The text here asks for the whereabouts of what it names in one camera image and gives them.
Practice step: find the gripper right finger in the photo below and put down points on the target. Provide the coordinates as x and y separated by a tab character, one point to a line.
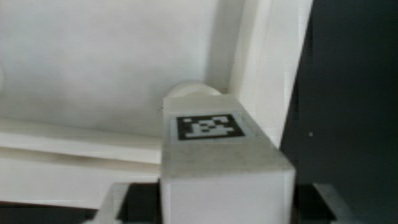
321	207

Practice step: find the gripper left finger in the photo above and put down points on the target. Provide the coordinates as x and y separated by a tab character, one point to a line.
131	205

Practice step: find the white table leg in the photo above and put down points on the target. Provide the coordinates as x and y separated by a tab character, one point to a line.
227	174

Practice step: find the white square table top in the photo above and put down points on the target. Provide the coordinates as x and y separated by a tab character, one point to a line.
95	56

